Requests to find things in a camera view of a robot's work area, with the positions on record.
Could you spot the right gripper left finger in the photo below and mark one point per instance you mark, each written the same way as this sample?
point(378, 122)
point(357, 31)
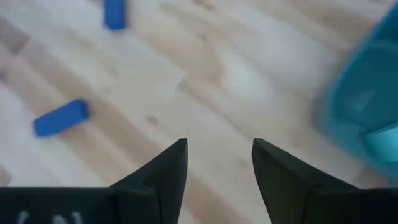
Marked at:
point(161, 186)

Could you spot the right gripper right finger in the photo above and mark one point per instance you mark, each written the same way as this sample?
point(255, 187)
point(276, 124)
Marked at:
point(295, 193)

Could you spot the cyan cube block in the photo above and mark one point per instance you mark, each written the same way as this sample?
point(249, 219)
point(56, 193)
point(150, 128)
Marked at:
point(384, 144)

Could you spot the blue rectangular block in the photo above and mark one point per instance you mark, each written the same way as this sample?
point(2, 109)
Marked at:
point(60, 118)
point(114, 15)

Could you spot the teal plastic bin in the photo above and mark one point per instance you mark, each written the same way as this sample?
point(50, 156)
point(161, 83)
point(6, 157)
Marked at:
point(357, 77)

